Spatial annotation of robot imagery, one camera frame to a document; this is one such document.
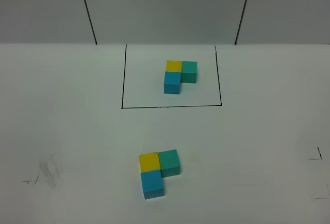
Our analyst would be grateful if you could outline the template blue block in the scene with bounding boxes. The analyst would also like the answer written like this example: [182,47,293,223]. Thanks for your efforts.
[163,72,181,94]

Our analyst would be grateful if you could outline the template green block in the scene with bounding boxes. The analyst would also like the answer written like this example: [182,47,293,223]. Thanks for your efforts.
[180,61,197,84]

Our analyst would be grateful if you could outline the template yellow block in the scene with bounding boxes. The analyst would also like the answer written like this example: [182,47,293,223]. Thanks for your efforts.
[166,60,182,73]

